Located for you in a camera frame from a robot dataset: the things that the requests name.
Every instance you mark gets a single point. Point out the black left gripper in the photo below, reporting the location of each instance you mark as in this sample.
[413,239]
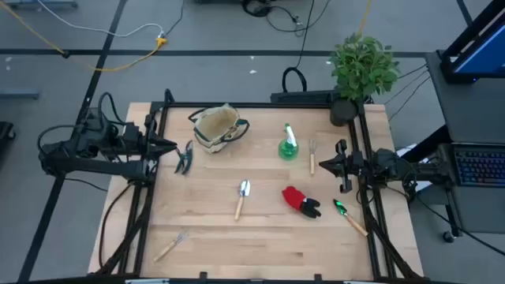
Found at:
[136,148]

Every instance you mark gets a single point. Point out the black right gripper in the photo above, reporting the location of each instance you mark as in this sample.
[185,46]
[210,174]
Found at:
[357,165]

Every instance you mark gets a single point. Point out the green pruning shears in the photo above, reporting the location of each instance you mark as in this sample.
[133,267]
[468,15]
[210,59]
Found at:
[184,158]

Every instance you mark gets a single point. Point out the green spray bottle white nozzle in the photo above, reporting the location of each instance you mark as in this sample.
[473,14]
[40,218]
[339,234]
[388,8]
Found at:
[288,152]

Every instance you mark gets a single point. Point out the red and black garden glove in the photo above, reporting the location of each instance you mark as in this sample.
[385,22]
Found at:
[294,197]

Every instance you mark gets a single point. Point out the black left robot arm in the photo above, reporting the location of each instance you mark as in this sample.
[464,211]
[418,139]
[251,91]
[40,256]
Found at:
[98,167]

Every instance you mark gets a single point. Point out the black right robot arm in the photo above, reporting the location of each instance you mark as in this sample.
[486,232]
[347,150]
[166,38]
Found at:
[426,171]

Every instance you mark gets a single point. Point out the beige gardening bag green trim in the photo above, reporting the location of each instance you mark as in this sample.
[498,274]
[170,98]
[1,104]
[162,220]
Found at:
[215,126]

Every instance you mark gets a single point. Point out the white paper sheet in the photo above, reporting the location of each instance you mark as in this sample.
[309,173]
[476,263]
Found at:
[406,152]

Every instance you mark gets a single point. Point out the black perforated electronics box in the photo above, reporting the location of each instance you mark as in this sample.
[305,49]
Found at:
[300,97]

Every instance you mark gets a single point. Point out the green leafy plant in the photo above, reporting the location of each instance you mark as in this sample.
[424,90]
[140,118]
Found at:
[363,67]

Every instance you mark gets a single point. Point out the grey laptop cart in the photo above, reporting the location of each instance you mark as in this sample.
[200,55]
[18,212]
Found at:
[465,110]

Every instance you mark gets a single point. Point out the keyboard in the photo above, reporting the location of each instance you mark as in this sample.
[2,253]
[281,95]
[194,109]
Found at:
[479,165]

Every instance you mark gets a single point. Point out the black chair base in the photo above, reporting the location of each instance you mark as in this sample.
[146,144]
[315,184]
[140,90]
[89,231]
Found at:
[6,131]

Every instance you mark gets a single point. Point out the large display on black stand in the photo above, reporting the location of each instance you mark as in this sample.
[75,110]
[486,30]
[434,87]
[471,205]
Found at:
[481,51]

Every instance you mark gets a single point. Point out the black aluminium table frame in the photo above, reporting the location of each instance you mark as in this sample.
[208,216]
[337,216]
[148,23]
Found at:
[256,105]

